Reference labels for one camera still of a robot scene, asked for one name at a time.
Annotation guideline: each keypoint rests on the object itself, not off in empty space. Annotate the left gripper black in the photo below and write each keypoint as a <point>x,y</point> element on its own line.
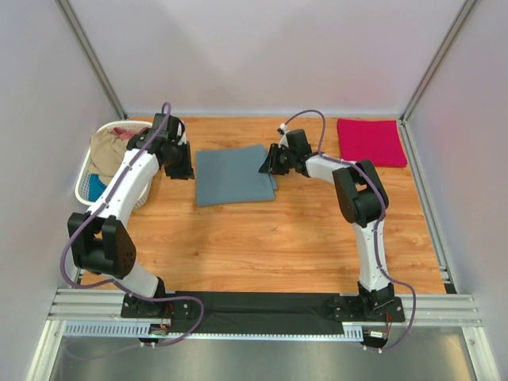
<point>179,167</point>

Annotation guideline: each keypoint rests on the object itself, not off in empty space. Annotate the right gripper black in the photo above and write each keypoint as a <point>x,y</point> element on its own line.
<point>274,159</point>

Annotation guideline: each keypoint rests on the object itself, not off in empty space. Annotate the grey-blue t-shirt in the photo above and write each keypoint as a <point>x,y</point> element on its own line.
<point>228,176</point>

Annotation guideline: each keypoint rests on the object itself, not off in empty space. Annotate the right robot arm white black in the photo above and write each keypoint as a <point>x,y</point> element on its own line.
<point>363,203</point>

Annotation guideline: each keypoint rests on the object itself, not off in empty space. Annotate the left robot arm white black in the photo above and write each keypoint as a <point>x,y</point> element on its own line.
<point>98,238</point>

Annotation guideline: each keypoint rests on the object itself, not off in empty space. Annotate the pink shirt in basket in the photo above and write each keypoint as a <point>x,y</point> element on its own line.
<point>125,134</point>

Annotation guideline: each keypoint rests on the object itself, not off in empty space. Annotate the beige shirt in basket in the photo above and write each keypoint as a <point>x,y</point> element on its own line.
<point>107,152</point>

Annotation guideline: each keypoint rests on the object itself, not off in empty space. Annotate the teal shirt in basket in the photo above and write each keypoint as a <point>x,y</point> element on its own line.
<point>96,188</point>

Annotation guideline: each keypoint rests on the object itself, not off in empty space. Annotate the white plastic laundry basket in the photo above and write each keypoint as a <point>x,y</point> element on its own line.
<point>82,185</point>

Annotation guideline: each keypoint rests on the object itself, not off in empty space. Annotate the folded magenta t-shirt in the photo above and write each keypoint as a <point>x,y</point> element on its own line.
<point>377,141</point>

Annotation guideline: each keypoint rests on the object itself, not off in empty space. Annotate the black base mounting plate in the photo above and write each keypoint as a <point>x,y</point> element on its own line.
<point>292,311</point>

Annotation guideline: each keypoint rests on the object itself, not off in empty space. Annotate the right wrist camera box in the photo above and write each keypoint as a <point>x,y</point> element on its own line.
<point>297,140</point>

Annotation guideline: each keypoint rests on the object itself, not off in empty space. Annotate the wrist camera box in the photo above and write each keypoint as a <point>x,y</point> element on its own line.
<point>170,127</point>
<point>297,140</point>

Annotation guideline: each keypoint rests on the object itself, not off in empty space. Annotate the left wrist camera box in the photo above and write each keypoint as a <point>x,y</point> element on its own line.
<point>170,127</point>

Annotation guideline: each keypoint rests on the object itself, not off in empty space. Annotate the right aluminium frame post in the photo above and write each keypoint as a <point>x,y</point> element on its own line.
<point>465,11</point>

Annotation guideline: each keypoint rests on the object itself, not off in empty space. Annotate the aluminium frame post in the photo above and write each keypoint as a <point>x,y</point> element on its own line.
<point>74,24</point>
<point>465,11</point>

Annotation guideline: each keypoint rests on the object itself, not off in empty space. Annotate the aluminium front rail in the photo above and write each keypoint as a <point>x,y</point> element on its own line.
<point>432,310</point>

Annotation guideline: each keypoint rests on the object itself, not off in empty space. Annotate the left aluminium frame post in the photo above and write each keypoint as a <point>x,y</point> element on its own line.
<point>74,24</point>

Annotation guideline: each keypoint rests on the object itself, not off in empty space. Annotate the slotted grey cable duct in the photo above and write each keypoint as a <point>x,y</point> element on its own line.
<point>146,330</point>

